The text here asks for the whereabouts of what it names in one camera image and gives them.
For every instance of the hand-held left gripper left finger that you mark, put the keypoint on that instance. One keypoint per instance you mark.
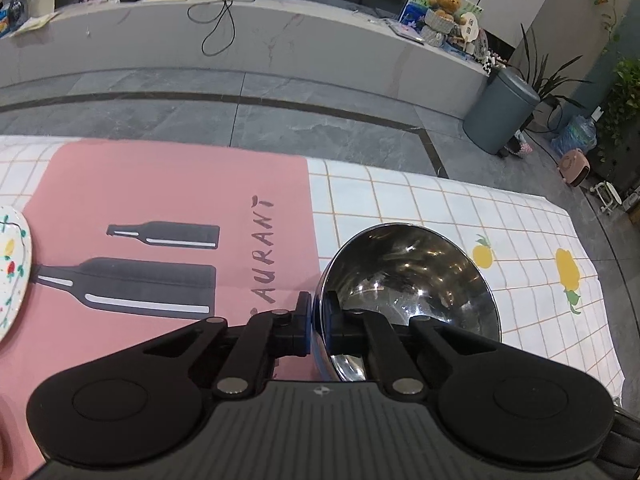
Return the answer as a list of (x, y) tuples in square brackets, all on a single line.
[(303, 327)]

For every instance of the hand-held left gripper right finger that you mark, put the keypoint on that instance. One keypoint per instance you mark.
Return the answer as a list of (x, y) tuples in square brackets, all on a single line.
[(346, 334)]

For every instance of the stainless steel bowl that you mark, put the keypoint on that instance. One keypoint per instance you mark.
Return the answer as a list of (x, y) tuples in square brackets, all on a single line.
[(400, 270)]

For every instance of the pink and white checked tablecloth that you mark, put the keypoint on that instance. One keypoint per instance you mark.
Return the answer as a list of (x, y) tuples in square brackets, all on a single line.
[(150, 195)]

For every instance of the grey trash bin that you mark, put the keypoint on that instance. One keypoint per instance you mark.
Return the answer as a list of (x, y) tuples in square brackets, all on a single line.
[(495, 115)]

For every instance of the pink heater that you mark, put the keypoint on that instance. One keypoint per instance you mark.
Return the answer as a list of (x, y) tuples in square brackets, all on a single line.
[(574, 166)]

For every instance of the grey marble counter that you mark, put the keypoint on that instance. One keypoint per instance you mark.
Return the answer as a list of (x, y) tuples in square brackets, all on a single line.
[(300, 40)]

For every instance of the white floral ceramic plate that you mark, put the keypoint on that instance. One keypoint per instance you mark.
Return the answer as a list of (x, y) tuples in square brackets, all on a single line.
[(10, 280)]

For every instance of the white stool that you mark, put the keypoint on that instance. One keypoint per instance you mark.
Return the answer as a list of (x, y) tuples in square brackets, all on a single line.
[(607, 192)]

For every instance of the blue water bottle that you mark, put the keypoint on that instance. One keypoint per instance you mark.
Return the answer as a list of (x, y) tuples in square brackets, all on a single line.
[(575, 137)]

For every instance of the snake plant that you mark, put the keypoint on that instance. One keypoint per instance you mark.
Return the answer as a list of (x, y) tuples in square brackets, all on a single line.
[(539, 82)]

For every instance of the woven basket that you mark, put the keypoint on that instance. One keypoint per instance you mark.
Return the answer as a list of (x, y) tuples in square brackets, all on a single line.
[(436, 21)]

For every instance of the round white sign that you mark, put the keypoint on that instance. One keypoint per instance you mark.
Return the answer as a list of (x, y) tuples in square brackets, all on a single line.
[(468, 26)]

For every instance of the brown teddy bear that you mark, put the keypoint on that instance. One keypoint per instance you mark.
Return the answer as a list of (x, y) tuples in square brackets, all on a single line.
[(446, 2)]

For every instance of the leafy green potted plant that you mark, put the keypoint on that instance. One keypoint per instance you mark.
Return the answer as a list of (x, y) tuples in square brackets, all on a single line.
[(625, 100)]

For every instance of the beige papers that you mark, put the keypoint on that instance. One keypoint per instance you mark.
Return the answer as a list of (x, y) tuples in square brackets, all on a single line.
[(35, 24)]

